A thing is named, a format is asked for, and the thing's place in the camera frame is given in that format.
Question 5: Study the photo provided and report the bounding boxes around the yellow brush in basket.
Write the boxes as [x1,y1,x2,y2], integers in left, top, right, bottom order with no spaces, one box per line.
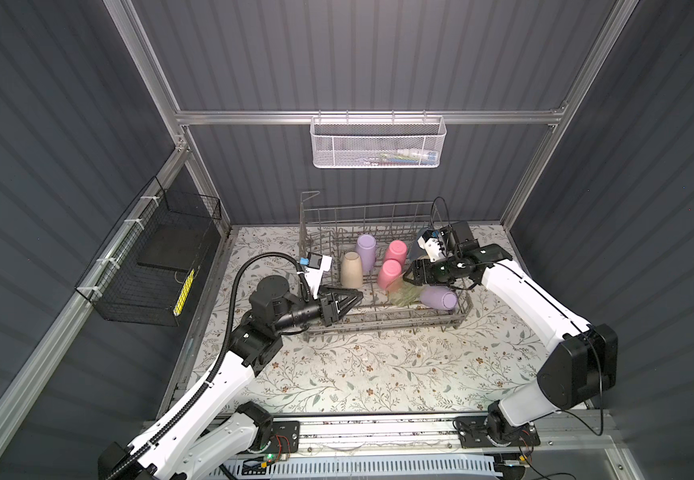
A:
[172,269,195,317]

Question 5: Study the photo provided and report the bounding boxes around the white mesh wall basket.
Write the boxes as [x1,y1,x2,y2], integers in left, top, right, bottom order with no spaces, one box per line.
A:
[309,114,447,169]

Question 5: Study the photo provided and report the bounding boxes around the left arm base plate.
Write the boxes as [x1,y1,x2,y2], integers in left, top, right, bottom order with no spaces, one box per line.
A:
[243,419,301,455]

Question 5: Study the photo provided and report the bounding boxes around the items in white basket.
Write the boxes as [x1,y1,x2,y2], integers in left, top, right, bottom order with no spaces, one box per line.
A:
[360,148,440,168]

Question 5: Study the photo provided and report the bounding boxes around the beige cup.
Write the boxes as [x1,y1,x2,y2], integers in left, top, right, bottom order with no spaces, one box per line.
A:
[340,251,363,289]

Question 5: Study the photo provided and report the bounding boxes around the pink cup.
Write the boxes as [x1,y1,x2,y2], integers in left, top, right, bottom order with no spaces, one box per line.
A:
[384,240,408,266]
[376,259,403,292]

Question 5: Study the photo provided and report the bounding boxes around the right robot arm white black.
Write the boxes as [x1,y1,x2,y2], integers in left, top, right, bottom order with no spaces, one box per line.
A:
[403,221,619,446]

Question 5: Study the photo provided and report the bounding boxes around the black corrugated cable hose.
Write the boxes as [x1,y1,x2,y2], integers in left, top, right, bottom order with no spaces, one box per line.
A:
[103,251,312,480]

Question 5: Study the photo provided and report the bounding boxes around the floral table mat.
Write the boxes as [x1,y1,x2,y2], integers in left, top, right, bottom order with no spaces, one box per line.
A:
[178,224,588,415]

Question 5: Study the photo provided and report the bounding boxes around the white ventilated front panel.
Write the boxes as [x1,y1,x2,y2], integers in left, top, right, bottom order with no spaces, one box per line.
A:
[225,454,503,479]

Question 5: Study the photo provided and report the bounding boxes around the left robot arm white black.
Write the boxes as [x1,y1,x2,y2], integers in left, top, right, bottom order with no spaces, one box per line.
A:
[97,275,363,479]

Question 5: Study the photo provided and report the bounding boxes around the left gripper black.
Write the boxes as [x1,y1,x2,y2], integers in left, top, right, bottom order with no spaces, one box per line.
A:
[270,283,360,338]

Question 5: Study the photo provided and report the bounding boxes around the light purple cup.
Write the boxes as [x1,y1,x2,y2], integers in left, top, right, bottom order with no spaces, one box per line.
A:
[355,234,377,275]

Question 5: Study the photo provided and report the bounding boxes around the grey wire dish rack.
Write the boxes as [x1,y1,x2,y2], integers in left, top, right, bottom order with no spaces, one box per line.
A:
[299,190,473,335]

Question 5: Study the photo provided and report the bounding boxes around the black wire wall basket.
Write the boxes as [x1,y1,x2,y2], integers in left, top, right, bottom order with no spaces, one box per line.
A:
[75,179,223,327]

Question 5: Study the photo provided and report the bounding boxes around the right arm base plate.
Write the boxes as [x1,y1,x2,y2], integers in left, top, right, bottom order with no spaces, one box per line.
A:
[452,415,541,448]

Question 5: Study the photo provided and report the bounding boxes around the green transparent cup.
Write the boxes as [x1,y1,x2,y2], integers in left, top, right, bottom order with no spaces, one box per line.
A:
[388,281,423,307]

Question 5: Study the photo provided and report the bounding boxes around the blue transparent cup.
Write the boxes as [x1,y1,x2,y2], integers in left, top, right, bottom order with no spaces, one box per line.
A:
[407,229,431,261]

